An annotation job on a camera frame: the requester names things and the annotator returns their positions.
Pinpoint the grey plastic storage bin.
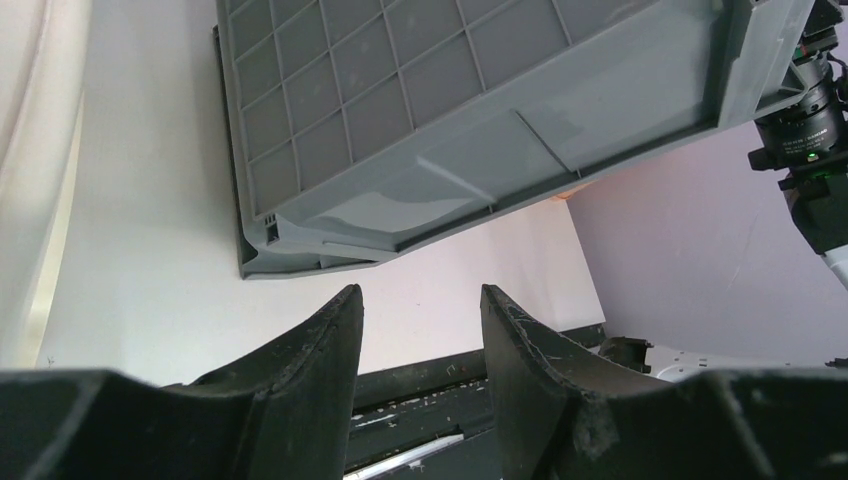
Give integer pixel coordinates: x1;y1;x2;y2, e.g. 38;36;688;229
215;0;814;279

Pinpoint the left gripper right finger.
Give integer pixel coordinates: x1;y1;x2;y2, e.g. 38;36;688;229
480;285;847;479

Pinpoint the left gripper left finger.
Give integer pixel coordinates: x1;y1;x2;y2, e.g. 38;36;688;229
1;285;364;479

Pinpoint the orange plastic bucket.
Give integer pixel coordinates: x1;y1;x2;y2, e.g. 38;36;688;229
551;184;588;201

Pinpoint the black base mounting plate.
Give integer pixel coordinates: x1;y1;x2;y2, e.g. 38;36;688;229
345;350;502;479

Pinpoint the cream perforated plastic basket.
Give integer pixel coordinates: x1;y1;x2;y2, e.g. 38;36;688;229
1;1;92;369

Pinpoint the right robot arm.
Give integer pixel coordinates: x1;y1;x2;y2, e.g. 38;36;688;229
748;1;847;285

